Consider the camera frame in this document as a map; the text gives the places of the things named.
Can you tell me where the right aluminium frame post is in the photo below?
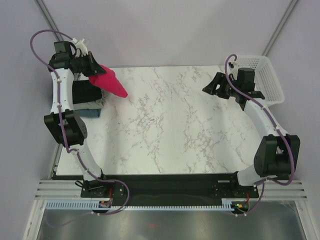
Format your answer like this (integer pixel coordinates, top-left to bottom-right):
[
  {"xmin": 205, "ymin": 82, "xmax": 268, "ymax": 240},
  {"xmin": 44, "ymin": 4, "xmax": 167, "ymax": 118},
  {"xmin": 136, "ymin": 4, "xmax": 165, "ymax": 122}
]
[{"xmin": 261, "ymin": 0, "xmax": 300, "ymax": 57}]

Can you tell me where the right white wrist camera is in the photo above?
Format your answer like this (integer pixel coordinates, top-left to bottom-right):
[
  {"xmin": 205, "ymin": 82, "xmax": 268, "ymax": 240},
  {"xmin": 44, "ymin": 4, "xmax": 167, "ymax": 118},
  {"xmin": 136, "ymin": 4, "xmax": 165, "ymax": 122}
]
[{"xmin": 228, "ymin": 61, "xmax": 240, "ymax": 74}]

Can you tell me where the aluminium frame post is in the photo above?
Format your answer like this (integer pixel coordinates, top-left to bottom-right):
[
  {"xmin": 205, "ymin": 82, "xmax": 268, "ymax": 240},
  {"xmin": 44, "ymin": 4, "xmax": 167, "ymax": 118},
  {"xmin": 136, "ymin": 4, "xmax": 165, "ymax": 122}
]
[
  {"xmin": 261, "ymin": 0, "xmax": 300, "ymax": 57},
  {"xmin": 35, "ymin": 0, "xmax": 82, "ymax": 76}
]

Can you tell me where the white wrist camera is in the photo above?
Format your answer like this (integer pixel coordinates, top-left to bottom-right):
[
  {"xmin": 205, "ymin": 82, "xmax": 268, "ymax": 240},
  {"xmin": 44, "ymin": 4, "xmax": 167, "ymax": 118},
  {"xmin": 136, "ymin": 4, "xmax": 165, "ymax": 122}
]
[
  {"xmin": 71, "ymin": 38, "xmax": 89, "ymax": 56},
  {"xmin": 228, "ymin": 61, "xmax": 240, "ymax": 74}
]

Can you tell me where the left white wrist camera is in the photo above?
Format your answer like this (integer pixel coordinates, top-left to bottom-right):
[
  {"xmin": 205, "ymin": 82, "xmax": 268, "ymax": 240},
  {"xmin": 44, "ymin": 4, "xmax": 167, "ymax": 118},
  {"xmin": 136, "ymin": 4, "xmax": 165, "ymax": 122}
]
[{"xmin": 71, "ymin": 38, "xmax": 89, "ymax": 56}]

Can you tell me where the white plastic basket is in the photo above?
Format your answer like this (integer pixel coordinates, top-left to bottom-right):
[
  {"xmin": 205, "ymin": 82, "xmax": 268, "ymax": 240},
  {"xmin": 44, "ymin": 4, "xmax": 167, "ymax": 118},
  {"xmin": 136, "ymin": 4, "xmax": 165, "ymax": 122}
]
[{"xmin": 236, "ymin": 55, "xmax": 285, "ymax": 107}]

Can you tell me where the folded blue t shirt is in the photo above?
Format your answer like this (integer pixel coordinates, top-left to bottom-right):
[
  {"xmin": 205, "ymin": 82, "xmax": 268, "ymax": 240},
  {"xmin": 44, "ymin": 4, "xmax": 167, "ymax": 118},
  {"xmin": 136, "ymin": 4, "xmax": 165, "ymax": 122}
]
[{"xmin": 76, "ymin": 108, "xmax": 102, "ymax": 119}]

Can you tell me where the aluminium rail profile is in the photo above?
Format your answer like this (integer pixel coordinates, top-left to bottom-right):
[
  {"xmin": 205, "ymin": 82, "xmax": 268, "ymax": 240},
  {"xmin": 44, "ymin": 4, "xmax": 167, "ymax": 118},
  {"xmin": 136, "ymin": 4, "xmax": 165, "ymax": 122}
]
[{"xmin": 34, "ymin": 178, "xmax": 85, "ymax": 200}]

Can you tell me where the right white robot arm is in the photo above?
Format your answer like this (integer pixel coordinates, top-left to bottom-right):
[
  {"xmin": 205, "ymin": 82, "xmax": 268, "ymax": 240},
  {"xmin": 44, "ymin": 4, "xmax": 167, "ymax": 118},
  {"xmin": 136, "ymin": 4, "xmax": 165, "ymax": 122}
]
[{"xmin": 203, "ymin": 68, "xmax": 301, "ymax": 197}]

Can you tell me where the folded black t shirt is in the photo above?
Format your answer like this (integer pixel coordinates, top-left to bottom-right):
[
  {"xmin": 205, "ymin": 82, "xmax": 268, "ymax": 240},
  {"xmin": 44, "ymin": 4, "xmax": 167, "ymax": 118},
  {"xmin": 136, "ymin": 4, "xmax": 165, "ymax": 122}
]
[{"xmin": 51, "ymin": 76, "xmax": 104, "ymax": 105}]

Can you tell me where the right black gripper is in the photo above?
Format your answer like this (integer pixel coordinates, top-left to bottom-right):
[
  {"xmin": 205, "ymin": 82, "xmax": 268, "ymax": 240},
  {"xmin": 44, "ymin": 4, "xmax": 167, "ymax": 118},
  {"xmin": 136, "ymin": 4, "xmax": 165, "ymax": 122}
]
[{"xmin": 202, "ymin": 72, "xmax": 242, "ymax": 100}]

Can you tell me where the left aluminium frame post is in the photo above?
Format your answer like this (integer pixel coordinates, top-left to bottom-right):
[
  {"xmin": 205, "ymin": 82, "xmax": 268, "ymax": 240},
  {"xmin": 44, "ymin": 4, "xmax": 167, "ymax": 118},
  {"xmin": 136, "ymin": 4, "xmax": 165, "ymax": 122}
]
[{"xmin": 35, "ymin": 0, "xmax": 82, "ymax": 76}]

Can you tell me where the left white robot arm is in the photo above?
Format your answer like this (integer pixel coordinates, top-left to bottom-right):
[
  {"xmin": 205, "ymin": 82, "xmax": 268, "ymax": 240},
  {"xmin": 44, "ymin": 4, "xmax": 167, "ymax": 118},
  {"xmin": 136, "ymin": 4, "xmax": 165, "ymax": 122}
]
[{"xmin": 44, "ymin": 41, "xmax": 110, "ymax": 197}]

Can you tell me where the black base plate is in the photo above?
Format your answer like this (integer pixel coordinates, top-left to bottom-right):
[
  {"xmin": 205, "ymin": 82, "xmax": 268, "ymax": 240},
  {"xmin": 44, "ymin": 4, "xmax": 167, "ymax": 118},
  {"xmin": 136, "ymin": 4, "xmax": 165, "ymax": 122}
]
[{"xmin": 81, "ymin": 173, "xmax": 259, "ymax": 206}]

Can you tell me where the red t shirt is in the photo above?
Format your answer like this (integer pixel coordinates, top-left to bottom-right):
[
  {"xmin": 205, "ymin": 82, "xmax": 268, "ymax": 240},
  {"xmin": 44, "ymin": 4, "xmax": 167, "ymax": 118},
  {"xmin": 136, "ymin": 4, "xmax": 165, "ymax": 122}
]
[{"xmin": 88, "ymin": 65, "xmax": 128, "ymax": 98}]

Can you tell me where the white slotted cable duct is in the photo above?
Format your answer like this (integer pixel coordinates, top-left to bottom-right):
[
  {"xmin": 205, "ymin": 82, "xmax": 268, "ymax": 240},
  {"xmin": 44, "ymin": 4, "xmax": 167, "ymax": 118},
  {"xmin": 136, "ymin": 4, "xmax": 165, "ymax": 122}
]
[{"xmin": 45, "ymin": 199, "xmax": 234, "ymax": 211}]

